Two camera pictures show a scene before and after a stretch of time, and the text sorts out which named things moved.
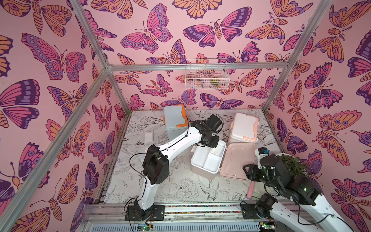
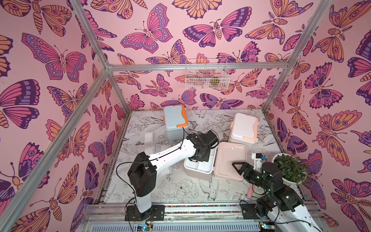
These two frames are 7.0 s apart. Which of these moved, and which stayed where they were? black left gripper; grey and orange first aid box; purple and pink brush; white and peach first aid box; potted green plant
Moved: black left gripper
Stayed: grey and orange first aid box; purple and pink brush; white and peach first aid box; potted green plant
